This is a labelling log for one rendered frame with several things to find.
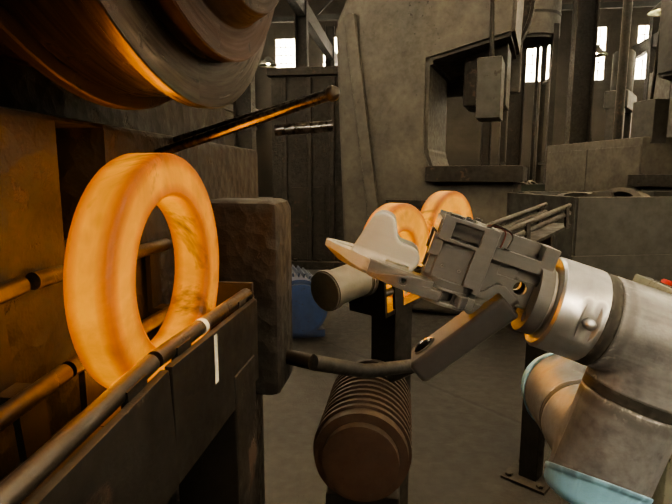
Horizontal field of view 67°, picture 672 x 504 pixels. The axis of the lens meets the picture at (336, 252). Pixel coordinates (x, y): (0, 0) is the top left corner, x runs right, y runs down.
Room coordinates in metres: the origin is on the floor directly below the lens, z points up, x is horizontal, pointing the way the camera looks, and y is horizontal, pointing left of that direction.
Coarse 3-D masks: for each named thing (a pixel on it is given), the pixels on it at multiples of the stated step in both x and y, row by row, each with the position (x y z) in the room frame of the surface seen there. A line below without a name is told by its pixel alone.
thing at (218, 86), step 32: (0, 0) 0.29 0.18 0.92; (32, 0) 0.29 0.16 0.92; (64, 0) 0.29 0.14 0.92; (96, 0) 0.27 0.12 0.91; (128, 0) 0.30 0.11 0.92; (32, 32) 0.31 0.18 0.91; (64, 32) 0.31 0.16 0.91; (96, 32) 0.31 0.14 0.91; (128, 32) 0.30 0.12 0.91; (160, 32) 0.34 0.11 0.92; (96, 64) 0.34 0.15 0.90; (128, 64) 0.34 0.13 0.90; (160, 64) 0.33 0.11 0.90; (192, 64) 0.38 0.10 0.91; (224, 64) 0.45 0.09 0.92; (256, 64) 0.54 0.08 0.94; (160, 96) 0.43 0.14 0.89; (192, 96) 0.38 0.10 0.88; (224, 96) 0.45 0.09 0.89
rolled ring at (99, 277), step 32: (128, 160) 0.36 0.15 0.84; (160, 160) 0.38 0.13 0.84; (96, 192) 0.33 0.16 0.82; (128, 192) 0.33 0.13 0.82; (160, 192) 0.37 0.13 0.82; (192, 192) 0.43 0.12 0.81; (96, 224) 0.32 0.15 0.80; (128, 224) 0.33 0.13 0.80; (192, 224) 0.45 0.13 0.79; (96, 256) 0.31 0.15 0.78; (128, 256) 0.33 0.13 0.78; (192, 256) 0.46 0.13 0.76; (64, 288) 0.31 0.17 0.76; (96, 288) 0.30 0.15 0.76; (128, 288) 0.32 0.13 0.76; (192, 288) 0.45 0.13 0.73; (96, 320) 0.31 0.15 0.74; (128, 320) 0.32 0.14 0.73; (192, 320) 0.43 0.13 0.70; (96, 352) 0.31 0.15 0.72; (128, 352) 0.32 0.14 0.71
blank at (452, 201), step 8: (440, 192) 0.94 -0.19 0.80; (448, 192) 0.93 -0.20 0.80; (456, 192) 0.94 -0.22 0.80; (432, 200) 0.92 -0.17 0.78; (440, 200) 0.91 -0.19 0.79; (448, 200) 0.92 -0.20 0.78; (456, 200) 0.94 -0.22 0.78; (464, 200) 0.97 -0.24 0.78; (424, 208) 0.91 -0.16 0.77; (432, 208) 0.90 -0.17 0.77; (440, 208) 0.90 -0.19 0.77; (448, 208) 0.92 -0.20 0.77; (456, 208) 0.95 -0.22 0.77; (464, 208) 0.97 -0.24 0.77; (424, 216) 0.90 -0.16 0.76; (432, 216) 0.89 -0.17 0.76; (464, 216) 0.97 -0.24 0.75; (472, 216) 0.99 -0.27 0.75; (432, 224) 0.89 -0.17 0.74
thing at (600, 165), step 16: (576, 144) 4.30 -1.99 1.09; (592, 144) 4.11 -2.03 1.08; (608, 144) 3.94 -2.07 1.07; (624, 144) 3.78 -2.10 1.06; (640, 144) 3.64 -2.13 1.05; (656, 144) 3.64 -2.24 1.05; (560, 160) 4.48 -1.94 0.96; (576, 160) 4.28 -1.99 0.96; (592, 160) 4.09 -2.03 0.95; (608, 160) 3.92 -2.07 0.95; (624, 160) 3.77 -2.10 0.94; (640, 160) 3.63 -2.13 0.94; (656, 160) 3.64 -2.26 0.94; (560, 176) 4.47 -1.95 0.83; (576, 176) 4.27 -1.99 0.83; (592, 176) 4.08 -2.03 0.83; (608, 176) 3.91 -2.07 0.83; (624, 176) 3.75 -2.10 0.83
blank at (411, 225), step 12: (384, 204) 0.83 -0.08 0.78; (396, 204) 0.82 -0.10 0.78; (408, 204) 0.83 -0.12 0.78; (372, 216) 0.81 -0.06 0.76; (396, 216) 0.81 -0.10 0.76; (408, 216) 0.83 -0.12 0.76; (420, 216) 0.86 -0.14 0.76; (408, 228) 0.83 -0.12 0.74; (420, 228) 0.86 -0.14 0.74; (408, 240) 0.86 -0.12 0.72; (420, 240) 0.86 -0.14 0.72; (420, 252) 0.86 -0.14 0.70
